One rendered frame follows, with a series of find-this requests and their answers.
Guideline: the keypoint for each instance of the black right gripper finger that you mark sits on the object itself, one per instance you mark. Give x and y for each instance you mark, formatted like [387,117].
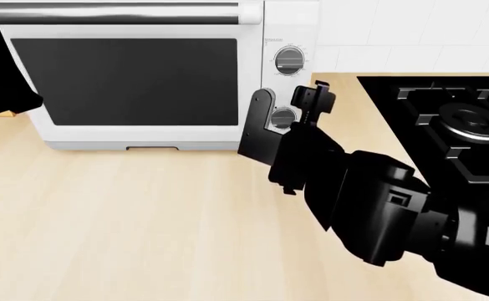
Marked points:
[317,100]
[255,131]

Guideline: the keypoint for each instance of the silver timer knob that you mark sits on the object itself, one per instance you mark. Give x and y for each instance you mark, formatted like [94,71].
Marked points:
[283,118]

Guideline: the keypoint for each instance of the white toaster oven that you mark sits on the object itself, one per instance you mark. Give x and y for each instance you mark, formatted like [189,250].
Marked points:
[144,31]

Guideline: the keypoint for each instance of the silver temperature knob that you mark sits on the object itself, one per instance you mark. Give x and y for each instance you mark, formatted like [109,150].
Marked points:
[289,60]

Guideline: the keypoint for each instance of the black glass cooktop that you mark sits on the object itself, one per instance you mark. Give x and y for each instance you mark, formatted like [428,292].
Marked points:
[386,94]

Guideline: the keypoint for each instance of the black cast iron grate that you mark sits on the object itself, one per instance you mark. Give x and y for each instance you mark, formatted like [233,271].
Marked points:
[457,156]

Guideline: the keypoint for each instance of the round stove burner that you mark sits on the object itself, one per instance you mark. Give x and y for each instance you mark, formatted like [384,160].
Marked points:
[474,120]

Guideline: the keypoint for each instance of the small wooden block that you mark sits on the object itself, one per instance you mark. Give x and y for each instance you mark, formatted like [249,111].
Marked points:
[11,114]

